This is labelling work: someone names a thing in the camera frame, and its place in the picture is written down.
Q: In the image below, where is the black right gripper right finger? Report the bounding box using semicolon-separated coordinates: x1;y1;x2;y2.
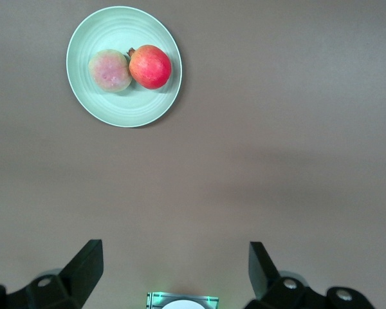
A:
244;241;374;309

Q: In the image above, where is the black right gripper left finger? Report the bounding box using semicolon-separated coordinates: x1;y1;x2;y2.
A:
0;239;104;309

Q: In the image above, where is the green pink peach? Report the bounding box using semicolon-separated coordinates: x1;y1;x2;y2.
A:
87;48;133;94

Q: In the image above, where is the red pomegranate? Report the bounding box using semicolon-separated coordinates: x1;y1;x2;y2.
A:
126;44;173;90

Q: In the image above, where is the brown table cover sheet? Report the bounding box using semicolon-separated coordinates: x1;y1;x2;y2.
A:
0;0;386;309

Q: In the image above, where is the pale green round plate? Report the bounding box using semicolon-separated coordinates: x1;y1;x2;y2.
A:
66;5;183;129

